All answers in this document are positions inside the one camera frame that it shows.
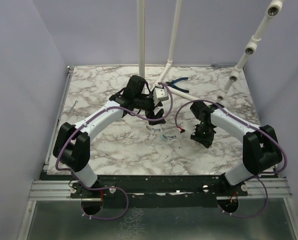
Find blue handled pliers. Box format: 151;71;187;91
165;76;190;93

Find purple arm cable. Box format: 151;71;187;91
175;99;289;219
55;82;176;221

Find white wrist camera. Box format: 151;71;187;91
179;122;197;135
153;86;169;105

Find white PVC pipe frame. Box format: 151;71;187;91
137;0;286;102

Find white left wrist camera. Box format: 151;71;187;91
153;86;169;105

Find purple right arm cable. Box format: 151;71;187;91
175;99;289;219

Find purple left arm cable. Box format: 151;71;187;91
55;82;176;221

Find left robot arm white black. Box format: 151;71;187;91
52;75;170;197

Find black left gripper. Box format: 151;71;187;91
134;92;166;125

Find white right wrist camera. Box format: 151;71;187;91
179;122;197;135

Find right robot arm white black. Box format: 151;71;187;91
190;101;283;196

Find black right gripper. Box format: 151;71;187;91
191;122;215;147

